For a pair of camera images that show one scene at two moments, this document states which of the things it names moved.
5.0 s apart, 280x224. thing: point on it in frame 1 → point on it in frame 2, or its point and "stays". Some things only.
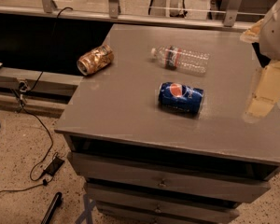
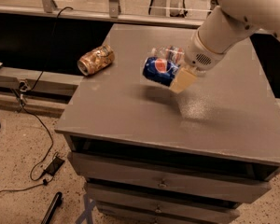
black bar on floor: [57, 203] stays
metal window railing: [47, 7] stays
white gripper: [276, 35] → [197, 54]
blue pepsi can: [180, 98] → [160, 70]
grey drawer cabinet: [161, 134] stays
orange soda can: [95, 60] stays
